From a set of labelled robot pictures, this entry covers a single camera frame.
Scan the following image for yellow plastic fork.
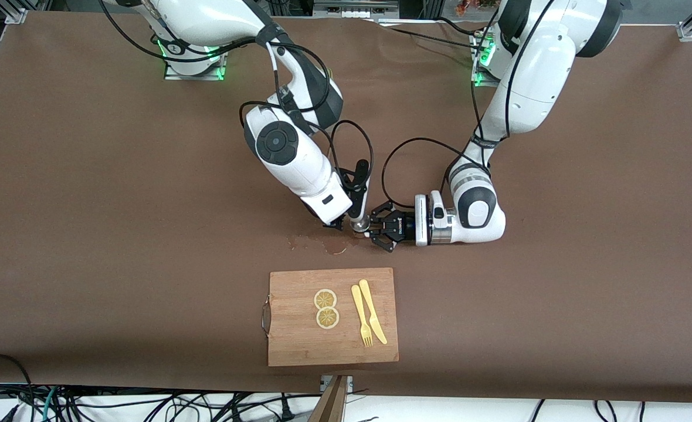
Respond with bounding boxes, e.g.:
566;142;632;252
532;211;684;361
351;284;374;348

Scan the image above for small metal bracket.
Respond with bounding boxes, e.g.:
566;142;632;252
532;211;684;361
320;375;354;394

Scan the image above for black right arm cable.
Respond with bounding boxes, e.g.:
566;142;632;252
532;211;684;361
97;0;376;197

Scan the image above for teal floor cable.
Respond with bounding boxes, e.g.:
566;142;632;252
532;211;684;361
40;387;57;422

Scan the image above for brown liquid spill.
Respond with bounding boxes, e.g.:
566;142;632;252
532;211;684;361
286;232;351;256

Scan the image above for grey power strip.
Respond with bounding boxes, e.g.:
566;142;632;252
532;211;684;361
313;0;401;19

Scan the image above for wooden post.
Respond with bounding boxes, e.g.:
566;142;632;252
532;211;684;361
308;375;348;422

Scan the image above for black base power cable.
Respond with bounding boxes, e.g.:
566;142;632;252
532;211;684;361
375;16;493;52

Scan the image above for brown table cover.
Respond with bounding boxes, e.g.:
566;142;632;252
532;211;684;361
0;11;692;405

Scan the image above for thick black floor cable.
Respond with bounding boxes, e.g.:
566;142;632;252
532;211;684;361
0;353;37;422

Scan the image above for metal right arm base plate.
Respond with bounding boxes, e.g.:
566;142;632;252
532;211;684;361
164;47;230;81

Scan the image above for wooden cutting board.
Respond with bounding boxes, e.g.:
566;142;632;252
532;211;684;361
261;267;400;367

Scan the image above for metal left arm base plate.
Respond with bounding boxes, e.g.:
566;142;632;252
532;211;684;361
473;32;502;89

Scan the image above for yellow plastic knife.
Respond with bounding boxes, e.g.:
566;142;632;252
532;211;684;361
359;279;388;345

